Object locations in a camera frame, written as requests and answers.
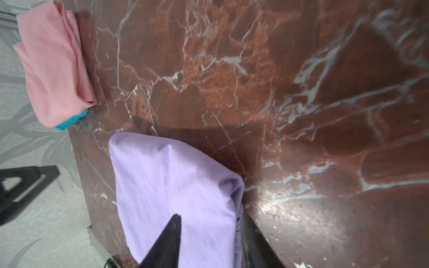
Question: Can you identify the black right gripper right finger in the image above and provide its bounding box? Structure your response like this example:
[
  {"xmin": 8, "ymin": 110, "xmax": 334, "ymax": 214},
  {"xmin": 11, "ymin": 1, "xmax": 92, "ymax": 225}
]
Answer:
[{"xmin": 241, "ymin": 213, "xmax": 285, "ymax": 268}]

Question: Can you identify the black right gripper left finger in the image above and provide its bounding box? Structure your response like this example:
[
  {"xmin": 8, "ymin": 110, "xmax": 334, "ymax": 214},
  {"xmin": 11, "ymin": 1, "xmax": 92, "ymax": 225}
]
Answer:
[{"xmin": 139, "ymin": 214, "xmax": 182, "ymax": 268}]

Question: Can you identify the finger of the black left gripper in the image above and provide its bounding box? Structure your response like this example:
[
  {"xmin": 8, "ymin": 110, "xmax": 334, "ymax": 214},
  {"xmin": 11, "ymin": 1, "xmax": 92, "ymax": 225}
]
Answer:
[{"xmin": 1, "ymin": 165, "xmax": 60, "ymax": 226}]

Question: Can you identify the purple t-shirt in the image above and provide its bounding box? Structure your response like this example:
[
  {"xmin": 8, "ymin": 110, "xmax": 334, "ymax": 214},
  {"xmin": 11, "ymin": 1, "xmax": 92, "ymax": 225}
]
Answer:
[{"xmin": 109, "ymin": 131, "xmax": 245, "ymax": 268}]

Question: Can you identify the teal folded t-shirt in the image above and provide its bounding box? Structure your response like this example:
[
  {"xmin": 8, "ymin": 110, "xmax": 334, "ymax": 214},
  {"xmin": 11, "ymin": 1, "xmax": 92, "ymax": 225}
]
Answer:
[{"xmin": 55, "ymin": 109, "xmax": 88, "ymax": 131}]

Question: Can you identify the pink folded t-shirt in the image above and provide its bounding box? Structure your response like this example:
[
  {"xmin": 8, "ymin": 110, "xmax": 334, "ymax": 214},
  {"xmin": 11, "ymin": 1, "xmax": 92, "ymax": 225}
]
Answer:
[{"xmin": 13, "ymin": 1, "xmax": 97, "ymax": 128}]

